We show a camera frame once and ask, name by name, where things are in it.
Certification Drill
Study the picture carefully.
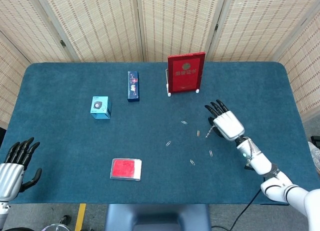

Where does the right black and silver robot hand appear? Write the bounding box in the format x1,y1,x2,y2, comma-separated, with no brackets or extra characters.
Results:
204,99,246,142

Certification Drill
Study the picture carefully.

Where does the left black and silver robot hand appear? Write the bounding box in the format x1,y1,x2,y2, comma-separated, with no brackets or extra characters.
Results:
0,136,43,202

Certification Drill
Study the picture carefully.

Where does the chair base with caster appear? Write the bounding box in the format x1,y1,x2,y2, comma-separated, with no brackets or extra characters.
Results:
41,213,74,231

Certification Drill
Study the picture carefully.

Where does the black floor cable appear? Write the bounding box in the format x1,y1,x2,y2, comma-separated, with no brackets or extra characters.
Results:
212,189,262,231

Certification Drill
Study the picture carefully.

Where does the woven bamboo screen panel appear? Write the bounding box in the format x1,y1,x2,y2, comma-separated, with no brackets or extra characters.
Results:
0,30,31,127
274,8,320,122
0,0,81,64
33,0,147,63
136,0,229,63
207,0,320,63

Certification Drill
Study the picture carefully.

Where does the red card in sleeve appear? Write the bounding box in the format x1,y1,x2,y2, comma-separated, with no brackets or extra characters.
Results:
109,157,143,182

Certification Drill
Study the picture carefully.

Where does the white wire display stand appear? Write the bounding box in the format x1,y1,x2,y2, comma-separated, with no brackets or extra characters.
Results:
165,68,202,98

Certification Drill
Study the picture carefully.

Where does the light blue cube box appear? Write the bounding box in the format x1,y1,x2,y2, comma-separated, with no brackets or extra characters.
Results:
89,95,113,121

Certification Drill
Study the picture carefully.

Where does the grey braided wrist cable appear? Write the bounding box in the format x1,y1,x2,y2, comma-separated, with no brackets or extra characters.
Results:
244,136,257,167

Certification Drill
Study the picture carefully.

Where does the white shoe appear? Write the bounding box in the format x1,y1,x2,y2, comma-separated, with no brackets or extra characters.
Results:
307,141,320,177

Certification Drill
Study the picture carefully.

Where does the red certificate book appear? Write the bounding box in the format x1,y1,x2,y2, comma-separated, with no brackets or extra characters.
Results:
167,51,207,94

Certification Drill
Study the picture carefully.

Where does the dark blue robot torso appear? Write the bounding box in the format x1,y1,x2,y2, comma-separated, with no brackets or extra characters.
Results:
104,203,214,231

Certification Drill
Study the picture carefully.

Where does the dark blue floral box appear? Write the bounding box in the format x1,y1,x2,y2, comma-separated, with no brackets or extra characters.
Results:
126,70,141,103

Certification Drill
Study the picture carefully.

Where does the blue felt tablecloth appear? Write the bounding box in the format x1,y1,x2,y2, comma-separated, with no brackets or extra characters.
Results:
0,61,317,206

